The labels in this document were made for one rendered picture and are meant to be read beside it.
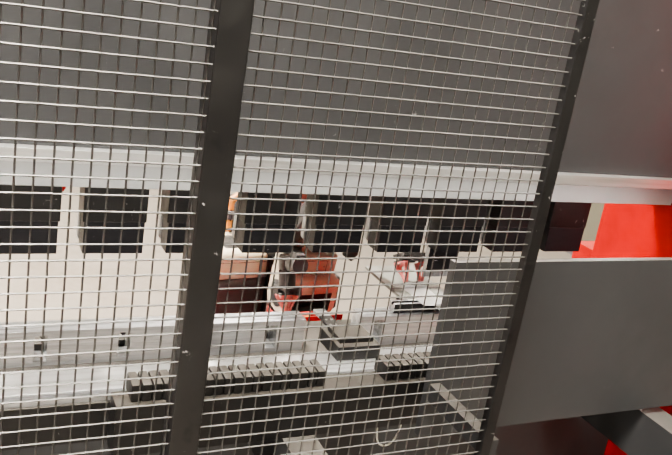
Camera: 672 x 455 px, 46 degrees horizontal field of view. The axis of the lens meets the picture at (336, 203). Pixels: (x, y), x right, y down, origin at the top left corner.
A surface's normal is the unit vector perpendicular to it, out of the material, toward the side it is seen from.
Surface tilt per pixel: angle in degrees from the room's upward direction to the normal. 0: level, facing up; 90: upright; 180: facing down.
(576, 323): 90
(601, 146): 90
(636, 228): 90
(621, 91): 90
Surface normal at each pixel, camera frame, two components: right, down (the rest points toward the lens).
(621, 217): -0.90, -0.02
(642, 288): 0.41, 0.31
